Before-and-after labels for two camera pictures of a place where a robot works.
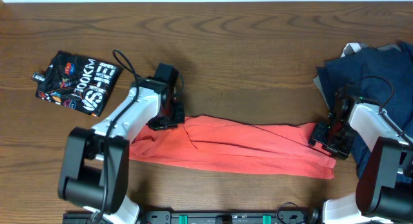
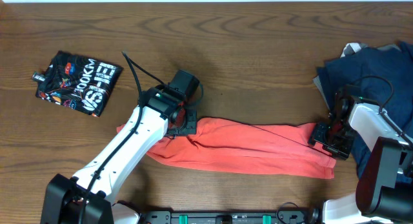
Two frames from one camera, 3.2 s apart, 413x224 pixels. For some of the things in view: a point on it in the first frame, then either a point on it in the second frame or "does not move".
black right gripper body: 337,138 does not move
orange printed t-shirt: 213,143 does not move
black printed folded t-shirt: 80,82 does not move
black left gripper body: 166,121 -> 188,122
